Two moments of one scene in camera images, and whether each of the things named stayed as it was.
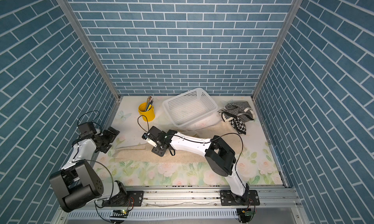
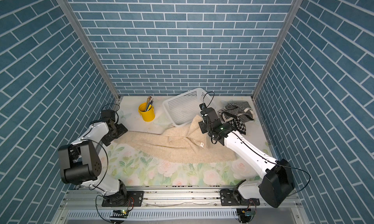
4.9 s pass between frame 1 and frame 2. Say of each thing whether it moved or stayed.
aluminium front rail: stayed
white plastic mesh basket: stayed
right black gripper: moved
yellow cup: stayed
